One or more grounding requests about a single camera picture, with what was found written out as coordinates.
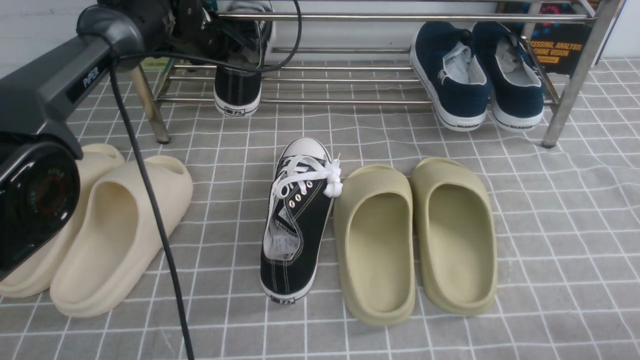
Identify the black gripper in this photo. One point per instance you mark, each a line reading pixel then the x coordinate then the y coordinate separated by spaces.
pixel 199 31

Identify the black canvas sneaker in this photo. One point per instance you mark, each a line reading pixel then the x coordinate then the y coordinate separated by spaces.
pixel 239 90
pixel 307 180

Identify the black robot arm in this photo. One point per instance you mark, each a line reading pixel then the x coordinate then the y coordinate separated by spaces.
pixel 41 186

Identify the metal shoe rack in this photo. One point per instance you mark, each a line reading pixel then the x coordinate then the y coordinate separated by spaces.
pixel 561 105

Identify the yellow-green book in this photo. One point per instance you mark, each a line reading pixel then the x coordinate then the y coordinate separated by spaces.
pixel 154 63

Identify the cream slide slipper left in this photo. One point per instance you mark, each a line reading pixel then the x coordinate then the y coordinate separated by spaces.
pixel 36 273

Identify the cream slide slipper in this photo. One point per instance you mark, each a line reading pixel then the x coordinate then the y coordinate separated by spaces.
pixel 117 242
pixel 36 273

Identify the cream slide slipper right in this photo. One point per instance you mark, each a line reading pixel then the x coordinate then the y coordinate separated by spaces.
pixel 117 242

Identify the navy sneaker left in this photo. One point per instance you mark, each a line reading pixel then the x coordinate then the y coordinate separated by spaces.
pixel 445 61

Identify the navy sneaker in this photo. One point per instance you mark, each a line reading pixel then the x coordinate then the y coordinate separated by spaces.
pixel 445 61
pixel 516 98

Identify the olive slide slipper left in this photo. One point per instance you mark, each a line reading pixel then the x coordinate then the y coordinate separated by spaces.
pixel 373 231

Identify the olive slide slipper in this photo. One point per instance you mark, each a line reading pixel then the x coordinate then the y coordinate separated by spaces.
pixel 455 228
pixel 373 231

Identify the olive slide slipper right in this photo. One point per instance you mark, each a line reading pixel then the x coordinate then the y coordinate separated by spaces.
pixel 455 228

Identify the navy sneaker right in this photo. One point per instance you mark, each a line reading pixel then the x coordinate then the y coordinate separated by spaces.
pixel 516 98

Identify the dark machine vision book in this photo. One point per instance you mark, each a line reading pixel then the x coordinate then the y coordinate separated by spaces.
pixel 558 46

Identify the grey checked floor cloth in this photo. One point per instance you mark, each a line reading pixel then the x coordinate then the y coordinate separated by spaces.
pixel 566 221

